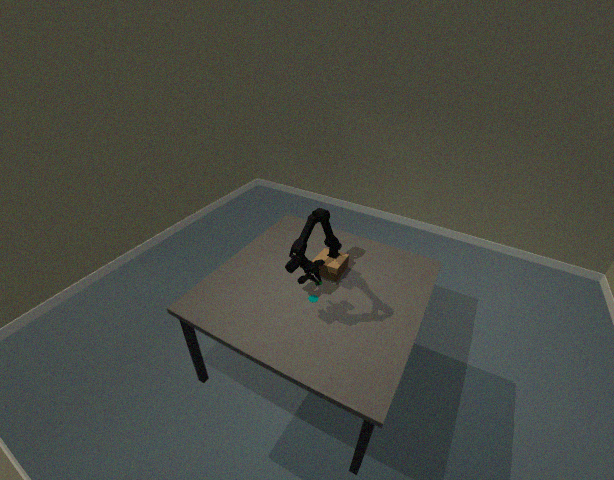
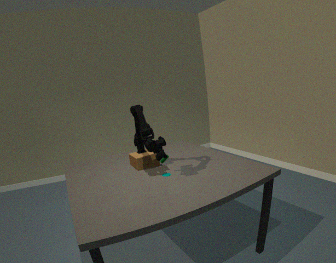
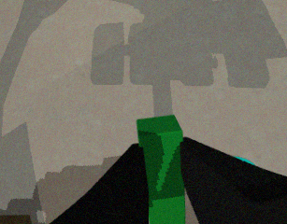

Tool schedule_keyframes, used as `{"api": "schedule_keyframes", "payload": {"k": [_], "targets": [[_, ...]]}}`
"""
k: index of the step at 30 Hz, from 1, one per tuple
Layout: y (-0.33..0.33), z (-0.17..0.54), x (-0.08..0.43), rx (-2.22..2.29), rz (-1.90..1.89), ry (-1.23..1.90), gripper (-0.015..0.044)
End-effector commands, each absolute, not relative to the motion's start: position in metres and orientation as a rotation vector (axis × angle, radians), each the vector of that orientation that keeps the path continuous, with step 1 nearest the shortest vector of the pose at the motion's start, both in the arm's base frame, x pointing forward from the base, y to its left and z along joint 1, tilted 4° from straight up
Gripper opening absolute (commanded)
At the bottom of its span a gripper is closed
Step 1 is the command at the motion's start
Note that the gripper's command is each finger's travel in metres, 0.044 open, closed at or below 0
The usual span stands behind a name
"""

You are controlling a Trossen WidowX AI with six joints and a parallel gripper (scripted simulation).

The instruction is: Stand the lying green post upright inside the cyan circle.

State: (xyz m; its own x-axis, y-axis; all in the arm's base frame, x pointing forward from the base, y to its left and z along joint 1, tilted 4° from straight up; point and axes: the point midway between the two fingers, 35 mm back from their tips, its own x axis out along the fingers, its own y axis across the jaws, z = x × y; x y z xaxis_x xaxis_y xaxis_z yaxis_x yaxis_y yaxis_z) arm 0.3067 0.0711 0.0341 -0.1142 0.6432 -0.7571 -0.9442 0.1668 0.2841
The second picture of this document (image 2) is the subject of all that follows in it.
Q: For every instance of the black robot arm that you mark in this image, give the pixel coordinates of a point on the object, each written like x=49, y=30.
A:
x=143, y=130

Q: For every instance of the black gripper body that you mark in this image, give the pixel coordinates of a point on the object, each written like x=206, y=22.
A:
x=160, y=154

